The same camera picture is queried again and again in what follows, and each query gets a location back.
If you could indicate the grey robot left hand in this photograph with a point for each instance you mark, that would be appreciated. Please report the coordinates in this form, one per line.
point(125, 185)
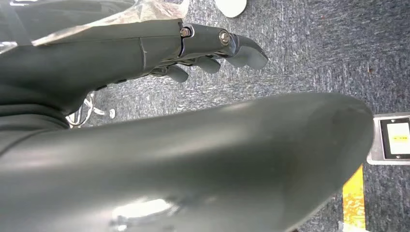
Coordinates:
point(192, 160)

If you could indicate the white shoe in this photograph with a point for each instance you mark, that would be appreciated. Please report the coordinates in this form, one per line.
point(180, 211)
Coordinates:
point(230, 6)

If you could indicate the yellow strip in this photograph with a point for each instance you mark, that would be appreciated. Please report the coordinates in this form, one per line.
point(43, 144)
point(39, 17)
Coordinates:
point(354, 198)

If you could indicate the grey floor socket box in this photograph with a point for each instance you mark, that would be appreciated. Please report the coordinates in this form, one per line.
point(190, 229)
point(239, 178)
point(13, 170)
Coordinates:
point(392, 137)

